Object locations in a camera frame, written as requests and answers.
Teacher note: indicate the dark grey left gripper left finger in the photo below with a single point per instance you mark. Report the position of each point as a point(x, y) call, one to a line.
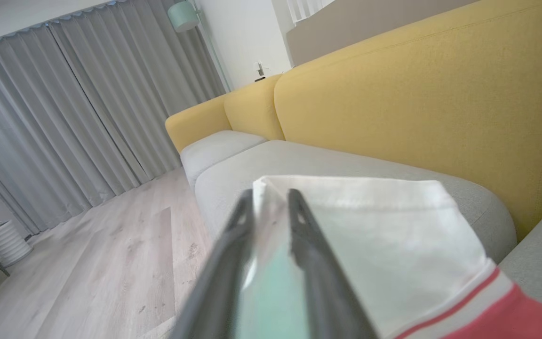
point(219, 292)

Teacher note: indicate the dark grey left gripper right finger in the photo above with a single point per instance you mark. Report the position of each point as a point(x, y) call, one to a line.
point(332, 306)

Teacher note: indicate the red white numbered jersey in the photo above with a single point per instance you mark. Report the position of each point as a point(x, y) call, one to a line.
point(393, 235)

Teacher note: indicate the short grey sofa seat cushion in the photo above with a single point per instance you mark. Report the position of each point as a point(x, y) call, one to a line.
point(214, 146)

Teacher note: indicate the long grey sofa seat cushion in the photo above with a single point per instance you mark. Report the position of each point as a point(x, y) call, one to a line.
point(322, 160)

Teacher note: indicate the yellow sofa armrest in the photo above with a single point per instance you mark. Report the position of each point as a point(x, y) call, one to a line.
point(195, 122)

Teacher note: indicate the small yellow sofa backrest cushion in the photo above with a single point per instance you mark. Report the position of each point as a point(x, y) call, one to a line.
point(252, 108)

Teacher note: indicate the white ribbed cylinder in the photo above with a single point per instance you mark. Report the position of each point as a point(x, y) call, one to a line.
point(8, 242)

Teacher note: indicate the large yellow sofa backrest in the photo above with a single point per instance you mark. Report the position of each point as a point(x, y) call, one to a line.
point(417, 103)

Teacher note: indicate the grey pleated curtain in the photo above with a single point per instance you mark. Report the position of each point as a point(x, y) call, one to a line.
point(40, 132)
point(134, 80)

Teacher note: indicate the mint green floor lamp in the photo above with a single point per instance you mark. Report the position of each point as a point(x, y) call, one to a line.
point(182, 15)

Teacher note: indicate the white vertical slat screen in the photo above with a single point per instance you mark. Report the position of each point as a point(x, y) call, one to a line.
point(306, 8)

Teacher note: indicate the small wall socket plug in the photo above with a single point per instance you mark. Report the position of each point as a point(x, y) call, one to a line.
point(260, 70)

